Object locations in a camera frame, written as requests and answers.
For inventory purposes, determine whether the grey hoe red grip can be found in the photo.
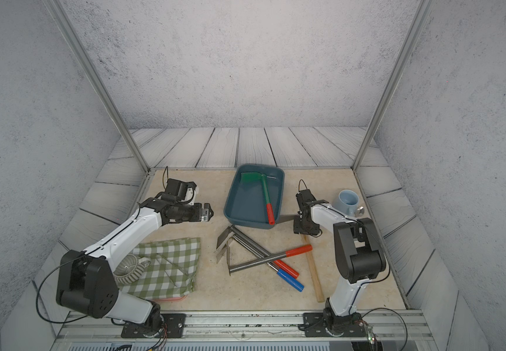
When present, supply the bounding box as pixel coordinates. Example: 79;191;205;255
228;244;313;278
215;225;299;279

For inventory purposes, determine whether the green hoe red grip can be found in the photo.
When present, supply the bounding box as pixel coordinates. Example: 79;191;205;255
241;172;276;225

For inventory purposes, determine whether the wooden handle hoe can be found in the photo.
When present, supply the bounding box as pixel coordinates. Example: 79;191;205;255
276;214;326;304

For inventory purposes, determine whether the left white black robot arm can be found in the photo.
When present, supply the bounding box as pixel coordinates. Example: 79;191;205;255
56;197;214;328

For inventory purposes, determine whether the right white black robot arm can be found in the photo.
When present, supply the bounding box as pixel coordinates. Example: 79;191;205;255
294;200;387;336

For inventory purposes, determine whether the teal plastic storage box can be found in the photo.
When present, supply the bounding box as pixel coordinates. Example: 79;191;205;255
224;164;285;230

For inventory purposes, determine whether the chrome hoe blue grip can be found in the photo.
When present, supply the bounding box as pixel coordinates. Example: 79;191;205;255
216;228;304;292

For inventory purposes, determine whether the light blue mug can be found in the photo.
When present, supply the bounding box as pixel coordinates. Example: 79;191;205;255
332;190;365;217

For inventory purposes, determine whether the green white checkered cloth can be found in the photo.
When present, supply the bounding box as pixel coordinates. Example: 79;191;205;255
116;238;201;300

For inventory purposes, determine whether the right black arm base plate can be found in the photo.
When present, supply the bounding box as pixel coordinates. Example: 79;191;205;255
298;312;367;338

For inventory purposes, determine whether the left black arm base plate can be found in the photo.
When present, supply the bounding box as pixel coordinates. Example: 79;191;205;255
121;313;187;339

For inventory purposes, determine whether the aluminium front rail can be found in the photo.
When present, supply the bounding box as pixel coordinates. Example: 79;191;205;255
52;309;437;350

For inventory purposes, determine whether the left aluminium frame post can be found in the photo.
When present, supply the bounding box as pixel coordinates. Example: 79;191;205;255
44;0;151;175

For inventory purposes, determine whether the aluminium frame post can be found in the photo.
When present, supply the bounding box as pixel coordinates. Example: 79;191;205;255
352;0;434;172
44;0;151;175

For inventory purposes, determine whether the right aluminium frame post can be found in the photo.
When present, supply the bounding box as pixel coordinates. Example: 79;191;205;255
352;0;434;172

